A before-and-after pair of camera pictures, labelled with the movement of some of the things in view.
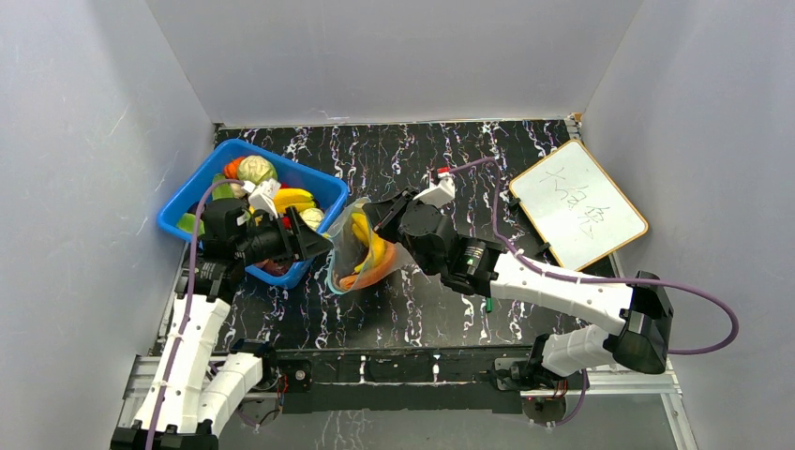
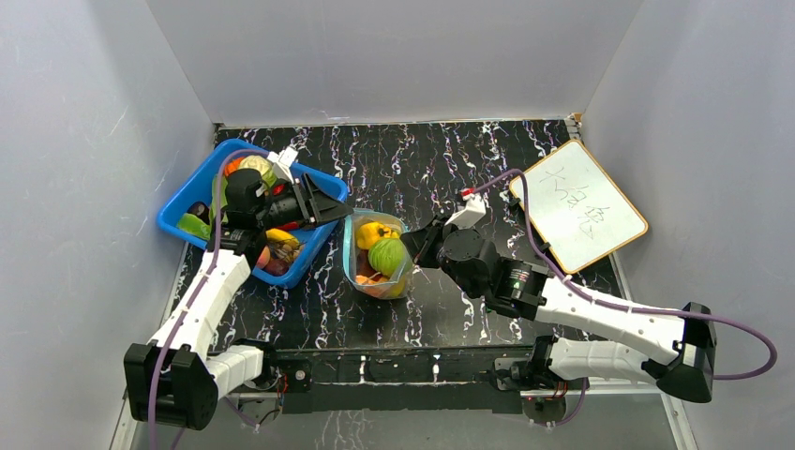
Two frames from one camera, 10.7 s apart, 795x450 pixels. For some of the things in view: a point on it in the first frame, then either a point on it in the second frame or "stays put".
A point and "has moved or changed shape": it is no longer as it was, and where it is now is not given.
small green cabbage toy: x=313 y=217 has moved or changed shape
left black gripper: x=302 y=241 -> x=324 y=207
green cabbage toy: x=256 y=169 stays put
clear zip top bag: x=359 y=257 has moved or changed shape
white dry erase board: x=579 y=210 stays put
